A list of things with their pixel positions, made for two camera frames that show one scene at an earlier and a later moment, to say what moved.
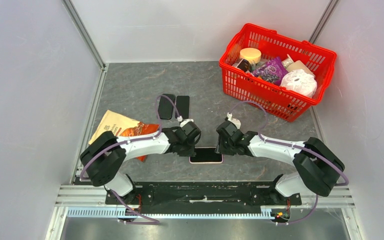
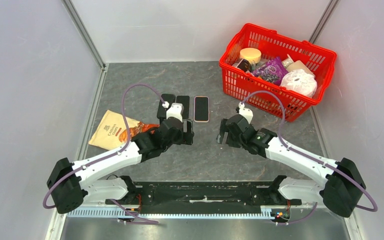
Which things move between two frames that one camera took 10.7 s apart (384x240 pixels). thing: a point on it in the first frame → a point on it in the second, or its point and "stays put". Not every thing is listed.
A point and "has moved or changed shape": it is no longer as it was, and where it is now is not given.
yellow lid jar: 253,55 stays put
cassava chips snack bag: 142,158 has moved or changed shape
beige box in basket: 298,65 stays put
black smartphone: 182,106 stays put
